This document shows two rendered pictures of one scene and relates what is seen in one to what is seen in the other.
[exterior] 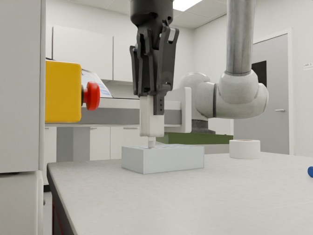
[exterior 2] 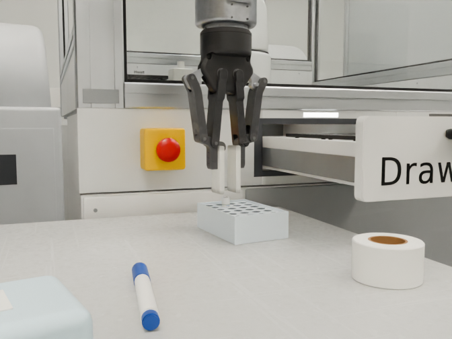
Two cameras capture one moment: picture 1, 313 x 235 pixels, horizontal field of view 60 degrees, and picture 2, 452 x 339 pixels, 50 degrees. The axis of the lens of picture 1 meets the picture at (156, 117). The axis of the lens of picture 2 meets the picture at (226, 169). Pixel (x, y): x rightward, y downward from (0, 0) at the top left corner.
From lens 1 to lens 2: 88 cm
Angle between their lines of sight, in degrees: 94
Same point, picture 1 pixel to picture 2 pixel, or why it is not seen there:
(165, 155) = (208, 214)
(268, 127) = not seen: outside the picture
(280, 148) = not seen: outside the picture
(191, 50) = not seen: outside the picture
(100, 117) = (292, 163)
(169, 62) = (194, 111)
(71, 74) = (142, 137)
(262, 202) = (67, 245)
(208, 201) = (84, 236)
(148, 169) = (199, 224)
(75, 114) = (143, 165)
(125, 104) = (311, 146)
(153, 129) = (214, 183)
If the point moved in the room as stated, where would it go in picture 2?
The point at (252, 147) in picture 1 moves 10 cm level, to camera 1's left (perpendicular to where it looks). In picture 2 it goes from (354, 253) to (338, 231)
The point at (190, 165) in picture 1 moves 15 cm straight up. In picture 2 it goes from (223, 235) to (223, 124)
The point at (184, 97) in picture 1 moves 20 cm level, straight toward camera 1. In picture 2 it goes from (358, 136) to (207, 135)
